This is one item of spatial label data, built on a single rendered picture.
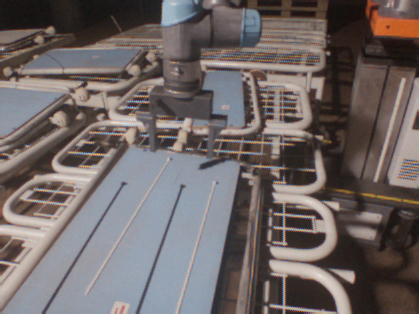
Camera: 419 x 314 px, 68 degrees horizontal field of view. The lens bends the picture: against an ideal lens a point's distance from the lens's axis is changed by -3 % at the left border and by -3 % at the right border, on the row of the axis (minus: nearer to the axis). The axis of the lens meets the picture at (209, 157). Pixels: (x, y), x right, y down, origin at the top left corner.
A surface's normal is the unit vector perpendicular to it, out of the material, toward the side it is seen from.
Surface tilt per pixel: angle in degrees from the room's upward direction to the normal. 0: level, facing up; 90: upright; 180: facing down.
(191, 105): 91
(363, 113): 90
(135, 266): 5
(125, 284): 5
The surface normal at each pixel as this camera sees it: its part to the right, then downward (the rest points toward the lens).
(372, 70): -0.32, 0.50
